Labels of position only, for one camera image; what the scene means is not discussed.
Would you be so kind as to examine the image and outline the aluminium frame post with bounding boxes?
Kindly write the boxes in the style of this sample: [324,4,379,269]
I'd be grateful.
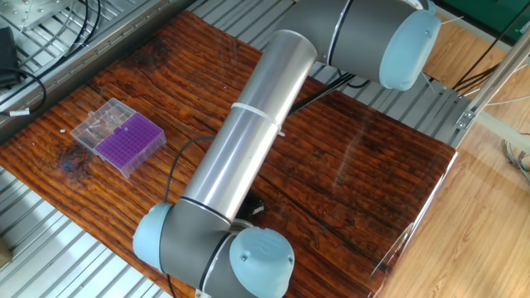
[454,27,530,132]

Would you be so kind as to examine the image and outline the silver perforated metal plate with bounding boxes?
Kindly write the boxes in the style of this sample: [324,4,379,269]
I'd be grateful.
[0,0,72,31]

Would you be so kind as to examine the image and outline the purple pipette tip holder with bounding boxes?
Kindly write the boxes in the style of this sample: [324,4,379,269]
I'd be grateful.
[94,112,168,180]

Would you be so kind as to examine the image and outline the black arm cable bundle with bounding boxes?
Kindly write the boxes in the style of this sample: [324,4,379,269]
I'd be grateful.
[287,70,372,115]

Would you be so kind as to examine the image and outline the black cable with white label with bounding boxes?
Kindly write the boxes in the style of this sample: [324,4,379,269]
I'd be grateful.
[0,68,48,118]

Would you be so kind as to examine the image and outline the coloured wire bundle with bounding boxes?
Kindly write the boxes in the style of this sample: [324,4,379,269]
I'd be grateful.
[501,138,530,184]

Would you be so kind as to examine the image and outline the black floor cables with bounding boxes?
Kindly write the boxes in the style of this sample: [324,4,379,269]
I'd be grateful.
[454,7,530,97]

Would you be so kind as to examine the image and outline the black wrist bracket cable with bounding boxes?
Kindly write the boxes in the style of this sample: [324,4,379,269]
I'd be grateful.
[163,135,216,298]

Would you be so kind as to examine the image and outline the thin white cable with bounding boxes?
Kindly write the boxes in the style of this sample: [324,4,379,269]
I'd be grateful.
[483,94,530,108]

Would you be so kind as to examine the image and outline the white cable tie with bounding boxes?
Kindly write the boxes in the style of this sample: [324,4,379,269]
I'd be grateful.
[418,70,437,95]
[230,101,287,138]

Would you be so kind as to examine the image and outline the clear plastic box lid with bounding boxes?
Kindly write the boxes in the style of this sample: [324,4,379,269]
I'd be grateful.
[69,97,137,151]

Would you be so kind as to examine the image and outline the thin black cable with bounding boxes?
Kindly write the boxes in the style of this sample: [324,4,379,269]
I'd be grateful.
[16,0,90,78]
[61,0,103,57]

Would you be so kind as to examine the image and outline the black power adapter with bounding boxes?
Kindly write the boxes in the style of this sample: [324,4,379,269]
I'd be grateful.
[0,26,21,89]

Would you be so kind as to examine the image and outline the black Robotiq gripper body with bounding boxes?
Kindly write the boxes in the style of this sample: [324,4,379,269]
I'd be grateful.
[235,194,267,221]

